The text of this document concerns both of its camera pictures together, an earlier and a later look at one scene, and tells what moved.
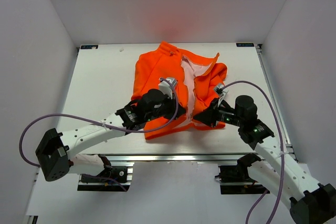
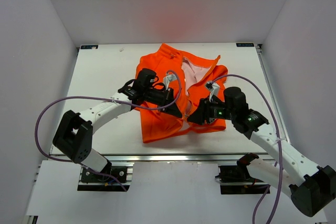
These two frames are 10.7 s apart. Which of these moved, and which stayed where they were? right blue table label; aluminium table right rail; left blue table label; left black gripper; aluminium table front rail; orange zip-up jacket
Moved: orange zip-up jacket; left black gripper
Stayed: right blue table label; left blue table label; aluminium table right rail; aluminium table front rail
